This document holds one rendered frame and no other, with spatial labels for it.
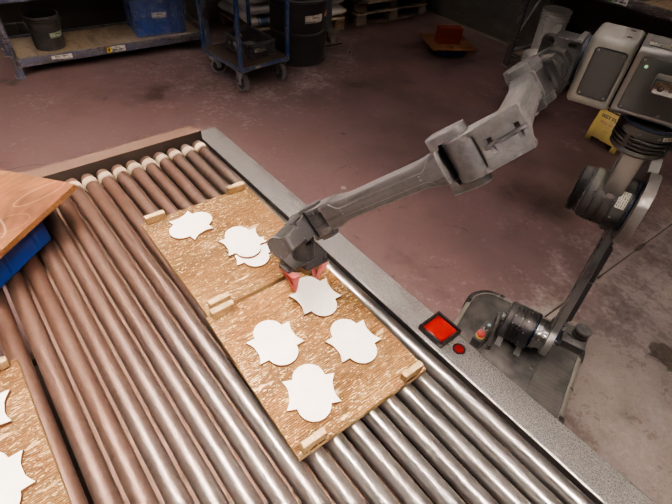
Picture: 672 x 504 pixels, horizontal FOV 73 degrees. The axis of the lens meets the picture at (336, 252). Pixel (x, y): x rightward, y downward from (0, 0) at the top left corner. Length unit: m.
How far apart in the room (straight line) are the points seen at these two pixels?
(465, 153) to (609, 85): 0.56
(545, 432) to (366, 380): 0.39
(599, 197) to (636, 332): 1.58
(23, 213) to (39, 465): 0.65
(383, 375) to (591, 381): 1.60
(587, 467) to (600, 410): 1.32
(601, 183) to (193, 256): 1.10
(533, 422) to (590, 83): 0.78
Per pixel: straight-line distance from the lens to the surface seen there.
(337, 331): 1.10
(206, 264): 1.27
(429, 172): 0.80
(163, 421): 1.05
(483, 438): 1.06
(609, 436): 2.40
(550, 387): 2.08
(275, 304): 1.16
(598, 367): 2.59
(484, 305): 2.23
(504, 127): 0.77
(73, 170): 1.73
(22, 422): 1.13
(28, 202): 1.46
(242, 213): 1.42
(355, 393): 1.02
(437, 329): 1.17
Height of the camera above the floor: 1.83
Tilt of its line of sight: 44 degrees down
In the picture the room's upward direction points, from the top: 5 degrees clockwise
